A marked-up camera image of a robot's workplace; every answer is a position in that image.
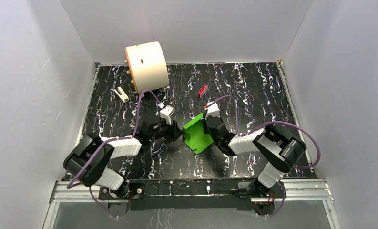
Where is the green paper box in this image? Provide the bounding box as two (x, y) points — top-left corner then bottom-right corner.
(182, 113), (213, 154)

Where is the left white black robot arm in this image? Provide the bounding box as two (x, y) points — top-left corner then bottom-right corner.
(63, 118), (183, 198)

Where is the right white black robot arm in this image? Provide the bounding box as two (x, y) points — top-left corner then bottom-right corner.
(203, 116), (306, 198)

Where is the small red block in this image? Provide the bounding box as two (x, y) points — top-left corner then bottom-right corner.
(197, 84), (208, 98)

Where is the small white black block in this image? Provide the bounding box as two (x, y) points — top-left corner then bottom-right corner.
(114, 87), (129, 103)

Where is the white cylindrical drum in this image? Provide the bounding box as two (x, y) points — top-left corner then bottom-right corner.
(125, 41), (169, 94)

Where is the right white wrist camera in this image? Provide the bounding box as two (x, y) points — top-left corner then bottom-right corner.
(203, 102), (220, 119)

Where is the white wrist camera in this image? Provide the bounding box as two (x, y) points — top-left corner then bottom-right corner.
(203, 102), (220, 119)
(159, 105), (175, 125)

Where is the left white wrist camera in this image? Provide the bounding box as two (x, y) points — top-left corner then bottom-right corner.
(159, 105), (175, 125)

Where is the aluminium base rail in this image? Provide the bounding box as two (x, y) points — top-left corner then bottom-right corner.
(43, 178), (340, 229)

